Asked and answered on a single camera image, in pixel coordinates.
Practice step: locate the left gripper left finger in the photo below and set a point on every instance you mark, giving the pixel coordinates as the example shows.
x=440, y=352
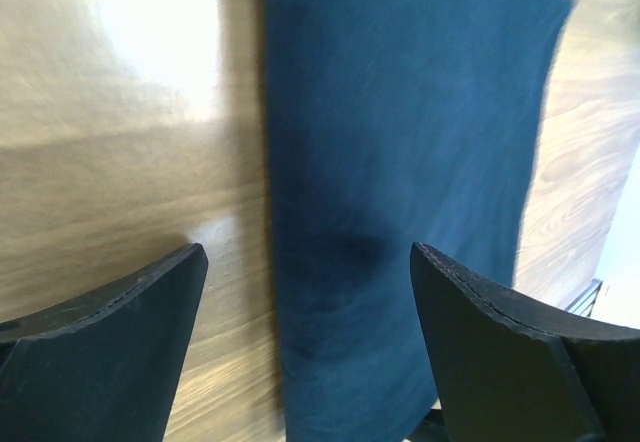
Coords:
x=105, y=365

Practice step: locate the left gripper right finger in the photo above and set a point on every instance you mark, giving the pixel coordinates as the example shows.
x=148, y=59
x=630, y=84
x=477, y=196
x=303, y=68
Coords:
x=510, y=368

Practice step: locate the navy jersey tank top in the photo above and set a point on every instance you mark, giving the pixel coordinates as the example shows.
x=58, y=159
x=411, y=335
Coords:
x=391, y=122

